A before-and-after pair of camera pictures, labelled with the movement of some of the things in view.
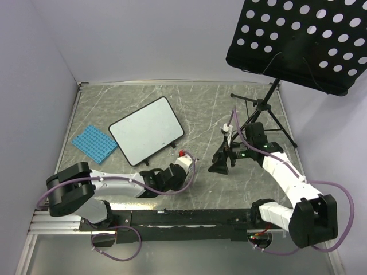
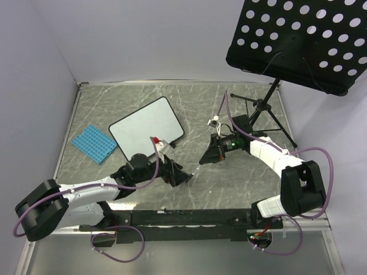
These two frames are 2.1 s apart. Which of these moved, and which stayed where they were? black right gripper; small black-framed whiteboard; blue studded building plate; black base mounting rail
Moved: black right gripper
Stayed: blue studded building plate; small black-framed whiteboard; black base mounting rail
